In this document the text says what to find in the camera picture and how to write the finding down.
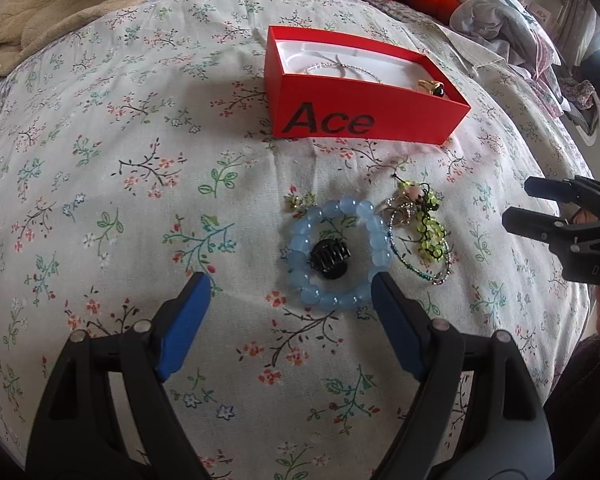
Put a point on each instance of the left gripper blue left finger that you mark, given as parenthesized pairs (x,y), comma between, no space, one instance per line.
(77,407)

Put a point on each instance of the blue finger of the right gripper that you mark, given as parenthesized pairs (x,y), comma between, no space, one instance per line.
(555,189)
(544,228)

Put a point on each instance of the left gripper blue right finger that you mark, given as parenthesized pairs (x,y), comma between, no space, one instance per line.
(504,434)

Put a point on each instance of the black hair claw clip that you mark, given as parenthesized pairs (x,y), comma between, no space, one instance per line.
(329,257)

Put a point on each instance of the crumpled grey clothes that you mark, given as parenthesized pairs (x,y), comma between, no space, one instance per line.
(508,30)

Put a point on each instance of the red Ace box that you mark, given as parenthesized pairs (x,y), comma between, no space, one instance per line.
(324,84)

